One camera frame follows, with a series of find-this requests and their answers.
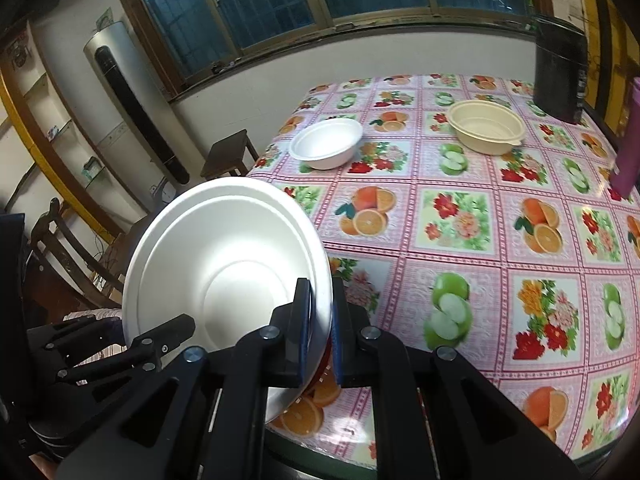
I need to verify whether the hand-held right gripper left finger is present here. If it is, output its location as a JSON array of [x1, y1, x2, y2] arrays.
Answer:
[[55, 277, 315, 480]]

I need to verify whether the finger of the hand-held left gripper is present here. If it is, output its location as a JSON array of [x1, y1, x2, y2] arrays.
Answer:
[[26, 315, 124, 362], [59, 313, 197, 384]]

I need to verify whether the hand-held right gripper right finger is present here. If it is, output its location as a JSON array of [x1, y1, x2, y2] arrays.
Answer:
[[329, 277, 583, 480]]

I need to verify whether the large white bowl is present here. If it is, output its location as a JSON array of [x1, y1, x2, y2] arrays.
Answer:
[[121, 176, 334, 426]]

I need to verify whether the small white bowl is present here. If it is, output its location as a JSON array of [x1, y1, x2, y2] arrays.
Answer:
[[288, 118, 365, 171]]

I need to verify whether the cream plastic bowl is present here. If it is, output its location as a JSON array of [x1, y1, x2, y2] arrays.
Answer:
[[446, 99, 526, 155]]

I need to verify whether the dark wooden chair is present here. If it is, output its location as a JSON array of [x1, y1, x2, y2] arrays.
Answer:
[[29, 198, 127, 312]]

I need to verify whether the fruit and flower tablecloth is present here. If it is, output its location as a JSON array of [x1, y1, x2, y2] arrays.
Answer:
[[247, 73, 640, 472]]

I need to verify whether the dark wooden stool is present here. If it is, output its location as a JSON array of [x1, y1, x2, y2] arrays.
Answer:
[[200, 129, 260, 182]]

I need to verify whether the white tower air conditioner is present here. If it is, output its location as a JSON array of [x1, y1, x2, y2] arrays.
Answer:
[[83, 20, 192, 197]]

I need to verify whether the purple thermos bottle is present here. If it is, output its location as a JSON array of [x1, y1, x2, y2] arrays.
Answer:
[[608, 77, 640, 202]]

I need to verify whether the black cylindrical canister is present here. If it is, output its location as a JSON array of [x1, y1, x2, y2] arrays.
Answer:
[[530, 13, 589, 124]]

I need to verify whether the wall shelf with yellow frame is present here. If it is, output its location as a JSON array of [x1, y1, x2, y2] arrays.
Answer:
[[0, 20, 128, 243]]

